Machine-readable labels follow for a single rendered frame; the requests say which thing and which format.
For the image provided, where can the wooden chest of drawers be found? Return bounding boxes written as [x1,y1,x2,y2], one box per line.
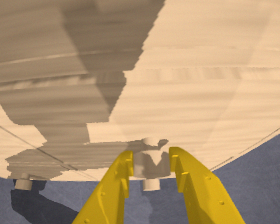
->
[0,46,280,181]

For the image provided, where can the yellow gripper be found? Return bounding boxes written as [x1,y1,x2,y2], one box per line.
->
[72,146,245,224]

